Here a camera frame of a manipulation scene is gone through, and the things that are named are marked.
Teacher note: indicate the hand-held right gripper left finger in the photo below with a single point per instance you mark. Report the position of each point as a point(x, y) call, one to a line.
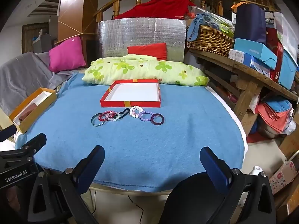
point(92, 165)

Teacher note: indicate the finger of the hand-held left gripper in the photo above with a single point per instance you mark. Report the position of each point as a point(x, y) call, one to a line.
point(7, 132)
point(35, 142)

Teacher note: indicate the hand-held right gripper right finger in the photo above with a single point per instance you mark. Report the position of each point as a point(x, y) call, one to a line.
point(213, 168)

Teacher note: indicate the grey green bangle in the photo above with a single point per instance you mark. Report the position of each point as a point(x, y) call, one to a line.
point(92, 121)

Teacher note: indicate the red cardboard box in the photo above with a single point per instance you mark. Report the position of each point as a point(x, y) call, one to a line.
point(130, 103)

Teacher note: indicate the maroon bangle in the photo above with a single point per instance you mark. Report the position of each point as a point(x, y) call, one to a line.
point(152, 121)

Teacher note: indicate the brown case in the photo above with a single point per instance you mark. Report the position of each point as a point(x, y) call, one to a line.
point(28, 112)

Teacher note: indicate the orange cardboard box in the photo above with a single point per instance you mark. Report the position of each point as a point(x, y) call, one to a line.
point(39, 112)

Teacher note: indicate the grey cloth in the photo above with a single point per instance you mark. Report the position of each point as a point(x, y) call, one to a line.
point(21, 74)

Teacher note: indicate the floral carton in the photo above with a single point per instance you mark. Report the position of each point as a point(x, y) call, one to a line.
point(283, 175)

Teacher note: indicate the stack of folded cloths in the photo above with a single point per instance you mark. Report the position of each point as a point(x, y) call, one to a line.
point(275, 116)

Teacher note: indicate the brown cardboard box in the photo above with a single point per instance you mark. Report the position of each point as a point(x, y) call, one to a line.
point(290, 144)

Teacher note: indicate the magenta pillow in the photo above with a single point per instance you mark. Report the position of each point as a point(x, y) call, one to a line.
point(66, 54)

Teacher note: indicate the grey cabinet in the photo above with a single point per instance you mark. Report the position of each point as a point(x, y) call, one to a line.
point(41, 43)

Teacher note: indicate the wooden shelf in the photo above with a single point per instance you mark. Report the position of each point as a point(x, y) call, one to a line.
point(247, 74)

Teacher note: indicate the green floral pillow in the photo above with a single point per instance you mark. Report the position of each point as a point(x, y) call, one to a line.
point(140, 67)

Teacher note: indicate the white patterned box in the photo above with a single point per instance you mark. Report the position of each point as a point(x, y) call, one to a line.
point(236, 56)

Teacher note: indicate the blue plastic bin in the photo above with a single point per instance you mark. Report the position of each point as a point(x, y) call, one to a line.
point(288, 70)

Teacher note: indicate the blue cardboard box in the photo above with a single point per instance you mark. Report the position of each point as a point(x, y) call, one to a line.
point(252, 49)

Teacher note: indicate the red cushion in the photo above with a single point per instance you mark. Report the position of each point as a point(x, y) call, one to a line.
point(147, 50)

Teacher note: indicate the wicker basket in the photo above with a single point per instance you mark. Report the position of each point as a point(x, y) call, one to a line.
point(210, 39)

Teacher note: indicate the red carton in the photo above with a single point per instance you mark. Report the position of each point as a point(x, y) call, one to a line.
point(276, 56)

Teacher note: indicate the brown wooden panel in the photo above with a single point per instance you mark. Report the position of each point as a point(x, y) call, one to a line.
point(72, 7)

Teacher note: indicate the silver foil box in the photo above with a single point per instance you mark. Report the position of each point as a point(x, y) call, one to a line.
point(140, 32)

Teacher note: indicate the blue cloth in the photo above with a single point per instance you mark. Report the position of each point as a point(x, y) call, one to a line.
point(196, 25)

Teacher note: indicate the navy bag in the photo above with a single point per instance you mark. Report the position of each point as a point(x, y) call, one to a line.
point(250, 23)

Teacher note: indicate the clear plastic bag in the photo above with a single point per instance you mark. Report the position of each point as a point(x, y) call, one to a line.
point(287, 32)

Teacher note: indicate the wooden stair railing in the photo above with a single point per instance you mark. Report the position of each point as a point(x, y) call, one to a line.
point(116, 7)

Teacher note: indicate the red cloth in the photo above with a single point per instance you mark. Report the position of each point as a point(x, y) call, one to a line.
point(158, 7)

